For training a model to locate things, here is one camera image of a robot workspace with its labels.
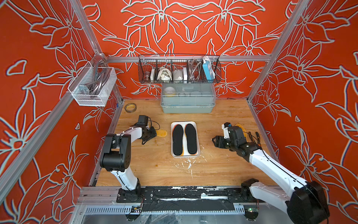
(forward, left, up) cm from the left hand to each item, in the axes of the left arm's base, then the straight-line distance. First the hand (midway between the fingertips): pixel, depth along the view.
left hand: (154, 133), depth 98 cm
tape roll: (+24, +25, -1) cm, 35 cm away
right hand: (-8, -39, +10) cm, 41 cm away
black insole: (-1, -17, +1) cm, 17 cm away
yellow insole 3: (+7, -65, -1) cm, 65 cm away
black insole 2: (+1, -26, +2) cm, 26 cm away
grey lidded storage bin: (+21, -23, +17) cm, 35 cm away
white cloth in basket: (+26, -6, +32) cm, 42 cm away
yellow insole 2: (-14, -21, 0) cm, 25 cm away
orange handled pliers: (0, -73, 0) cm, 73 cm away
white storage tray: (-4, -22, +1) cm, 22 cm away
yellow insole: (+1, -5, 0) cm, 5 cm away
